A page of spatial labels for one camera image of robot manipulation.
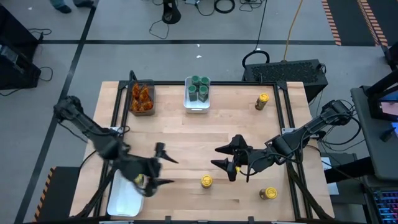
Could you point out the person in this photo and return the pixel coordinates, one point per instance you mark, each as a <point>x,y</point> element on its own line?
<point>63,7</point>

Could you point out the yellow lid seasoning can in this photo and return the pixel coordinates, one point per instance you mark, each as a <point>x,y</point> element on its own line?
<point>206,180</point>
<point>264,97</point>
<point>270,193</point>
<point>139,180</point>

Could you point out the black desktop monitor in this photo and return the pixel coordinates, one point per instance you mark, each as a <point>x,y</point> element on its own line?
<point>388,109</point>

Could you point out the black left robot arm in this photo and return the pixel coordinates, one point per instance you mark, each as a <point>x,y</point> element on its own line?
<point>87,127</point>

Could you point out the black stand base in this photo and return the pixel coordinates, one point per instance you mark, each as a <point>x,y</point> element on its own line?
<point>171,14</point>

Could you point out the black aluminium table frame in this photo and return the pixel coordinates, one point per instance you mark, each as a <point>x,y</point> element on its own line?
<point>227,83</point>

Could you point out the grey desk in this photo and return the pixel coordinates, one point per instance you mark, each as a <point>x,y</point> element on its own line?
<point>382,155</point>

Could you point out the white plastic bin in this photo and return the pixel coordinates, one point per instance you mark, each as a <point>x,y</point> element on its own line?
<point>194,107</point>
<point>124,202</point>

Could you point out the black hazard stripe floor mat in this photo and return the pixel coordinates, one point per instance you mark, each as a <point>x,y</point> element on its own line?
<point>62,193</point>
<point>348,21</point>

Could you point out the black cabinet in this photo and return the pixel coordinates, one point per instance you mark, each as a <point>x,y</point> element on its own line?
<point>15,28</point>

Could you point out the silver mounting plate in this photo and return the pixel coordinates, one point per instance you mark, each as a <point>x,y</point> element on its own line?
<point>286,132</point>

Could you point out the backlit keyboard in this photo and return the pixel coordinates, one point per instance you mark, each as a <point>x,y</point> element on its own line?
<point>387,205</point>

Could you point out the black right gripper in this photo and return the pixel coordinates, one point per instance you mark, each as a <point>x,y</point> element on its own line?
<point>255,160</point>

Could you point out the black perforated computer case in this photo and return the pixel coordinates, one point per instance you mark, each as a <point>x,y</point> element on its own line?
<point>286,74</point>

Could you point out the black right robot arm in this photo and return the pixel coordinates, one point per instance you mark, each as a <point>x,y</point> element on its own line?
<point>311,127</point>

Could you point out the black equipment case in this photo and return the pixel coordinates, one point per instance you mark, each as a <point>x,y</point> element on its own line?
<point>21,74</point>

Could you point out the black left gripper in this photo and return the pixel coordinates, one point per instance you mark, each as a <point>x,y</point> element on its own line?
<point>146,168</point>

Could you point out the yellow right gripper tag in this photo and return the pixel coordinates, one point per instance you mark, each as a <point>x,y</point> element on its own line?
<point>238,170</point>

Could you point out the grey plastic bin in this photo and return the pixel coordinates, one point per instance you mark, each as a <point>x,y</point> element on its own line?
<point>141,114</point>

